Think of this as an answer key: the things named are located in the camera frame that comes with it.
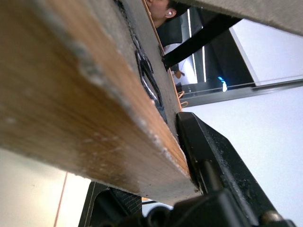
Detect thin orange cord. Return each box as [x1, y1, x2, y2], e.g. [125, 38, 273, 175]
[53, 172, 69, 227]

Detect wooden board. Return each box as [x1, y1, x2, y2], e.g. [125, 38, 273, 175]
[0, 0, 205, 207]

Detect dark metal rail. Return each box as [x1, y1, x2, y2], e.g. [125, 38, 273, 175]
[182, 80, 303, 107]

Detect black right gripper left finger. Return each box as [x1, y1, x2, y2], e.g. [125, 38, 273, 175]
[79, 181, 143, 227]

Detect black metal frame clip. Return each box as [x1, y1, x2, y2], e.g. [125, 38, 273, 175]
[134, 48, 164, 112]

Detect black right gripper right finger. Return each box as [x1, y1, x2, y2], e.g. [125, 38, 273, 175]
[175, 112, 297, 227]

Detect black diagonal bar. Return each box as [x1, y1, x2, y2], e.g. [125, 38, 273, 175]
[161, 14, 242, 71]

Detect white board panel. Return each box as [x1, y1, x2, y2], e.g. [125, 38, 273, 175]
[229, 18, 303, 87]

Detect grey frame easel leg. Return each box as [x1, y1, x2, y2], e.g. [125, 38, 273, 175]
[174, 0, 303, 37]

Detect person with white earbud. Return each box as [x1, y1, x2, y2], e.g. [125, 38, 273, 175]
[146, 0, 198, 87]

